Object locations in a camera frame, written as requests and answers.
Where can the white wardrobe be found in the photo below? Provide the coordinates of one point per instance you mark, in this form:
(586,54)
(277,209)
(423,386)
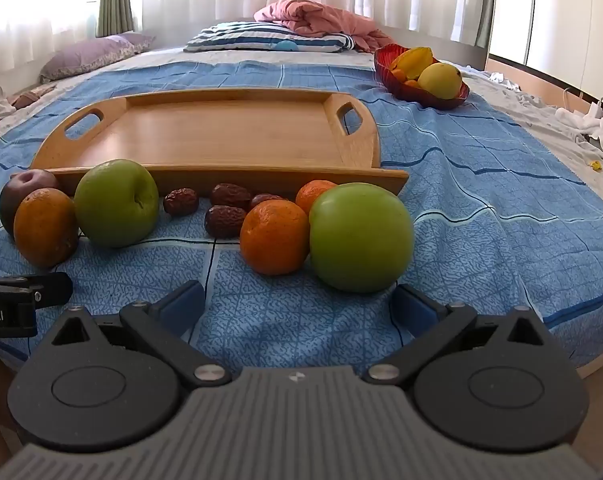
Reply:
(556,10)

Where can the dark red apple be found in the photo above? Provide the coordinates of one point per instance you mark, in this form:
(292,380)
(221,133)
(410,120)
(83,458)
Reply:
(26,184)

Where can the pink quilt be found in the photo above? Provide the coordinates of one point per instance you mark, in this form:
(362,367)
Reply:
(321,17)

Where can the white clothes pile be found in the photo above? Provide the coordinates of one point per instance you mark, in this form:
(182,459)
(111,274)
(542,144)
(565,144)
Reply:
(591,127)

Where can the blue striped pillow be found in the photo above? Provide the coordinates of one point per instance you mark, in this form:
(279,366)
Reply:
(241,37)

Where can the bed with grey sheet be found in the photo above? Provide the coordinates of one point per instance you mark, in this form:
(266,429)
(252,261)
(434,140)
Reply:
(331,57)

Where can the wooden serving tray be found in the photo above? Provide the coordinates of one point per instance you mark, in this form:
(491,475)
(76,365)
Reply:
(221,130)

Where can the white crumpled cloth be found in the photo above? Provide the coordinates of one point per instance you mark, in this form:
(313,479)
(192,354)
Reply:
(501,80)

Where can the red glass bowl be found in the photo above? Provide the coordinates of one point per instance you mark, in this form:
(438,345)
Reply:
(385,60)

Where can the green apple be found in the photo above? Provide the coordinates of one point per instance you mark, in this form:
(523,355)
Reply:
(114,205)
(361,237)

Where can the pink clothing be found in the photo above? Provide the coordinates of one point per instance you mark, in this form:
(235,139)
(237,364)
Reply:
(29,96)

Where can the purple pillow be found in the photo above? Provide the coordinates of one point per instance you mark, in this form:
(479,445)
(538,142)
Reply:
(91,55)

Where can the blue checkered sheet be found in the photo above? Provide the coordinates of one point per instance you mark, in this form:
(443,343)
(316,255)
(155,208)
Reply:
(481,185)

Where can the yellow starfruit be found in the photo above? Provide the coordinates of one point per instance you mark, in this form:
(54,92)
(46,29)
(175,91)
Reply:
(414,60)

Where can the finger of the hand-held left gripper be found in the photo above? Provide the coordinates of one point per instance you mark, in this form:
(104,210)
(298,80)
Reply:
(54,287)

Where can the red date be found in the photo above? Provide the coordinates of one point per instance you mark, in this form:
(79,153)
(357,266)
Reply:
(264,200)
(225,221)
(230,195)
(180,201)

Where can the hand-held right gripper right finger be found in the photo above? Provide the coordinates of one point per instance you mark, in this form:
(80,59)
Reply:
(411,308)

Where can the small kumquat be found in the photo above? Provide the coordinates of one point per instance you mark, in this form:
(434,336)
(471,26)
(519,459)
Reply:
(411,84)

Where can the orange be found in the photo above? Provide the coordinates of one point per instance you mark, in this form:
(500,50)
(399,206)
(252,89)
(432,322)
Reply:
(44,227)
(274,237)
(314,194)

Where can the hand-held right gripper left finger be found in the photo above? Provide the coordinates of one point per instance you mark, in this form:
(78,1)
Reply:
(181,304)

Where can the small yellow object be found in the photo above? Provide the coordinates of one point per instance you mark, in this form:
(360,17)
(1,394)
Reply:
(595,164)

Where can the yellow pear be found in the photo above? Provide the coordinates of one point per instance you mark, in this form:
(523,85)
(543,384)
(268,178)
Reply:
(439,81)

